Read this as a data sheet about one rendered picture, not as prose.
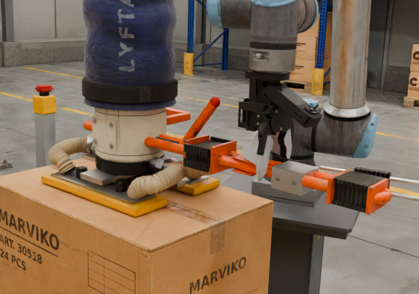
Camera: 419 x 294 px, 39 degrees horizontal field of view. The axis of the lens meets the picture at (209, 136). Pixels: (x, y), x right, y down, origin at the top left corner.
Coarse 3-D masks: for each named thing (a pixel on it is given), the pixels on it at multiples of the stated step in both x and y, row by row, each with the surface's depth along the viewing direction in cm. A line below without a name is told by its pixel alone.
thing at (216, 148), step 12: (192, 144) 129; (204, 144) 130; (216, 144) 130; (228, 144) 127; (192, 156) 127; (204, 156) 124; (216, 156) 124; (192, 168) 127; (204, 168) 124; (216, 168) 125; (228, 168) 128
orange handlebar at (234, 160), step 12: (168, 108) 171; (168, 120) 159; (180, 120) 163; (156, 144) 135; (168, 144) 133; (180, 144) 132; (228, 156) 124; (240, 156) 122; (240, 168) 121; (252, 168) 119; (312, 180) 110; (324, 180) 109; (384, 192) 104
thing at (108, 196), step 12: (84, 168) 143; (48, 180) 145; (60, 180) 143; (72, 180) 142; (84, 180) 142; (120, 180) 135; (72, 192) 139; (84, 192) 136; (96, 192) 135; (108, 192) 134; (120, 192) 134; (108, 204) 131; (120, 204) 129; (132, 204) 129; (144, 204) 129; (156, 204) 131
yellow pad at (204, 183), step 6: (186, 180) 144; (192, 180) 144; (198, 180) 145; (204, 180) 146; (210, 180) 146; (216, 180) 147; (186, 186) 142; (192, 186) 142; (198, 186) 142; (204, 186) 143; (210, 186) 145; (216, 186) 147; (186, 192) 142; (192, 192) 141; (198, 192) 142
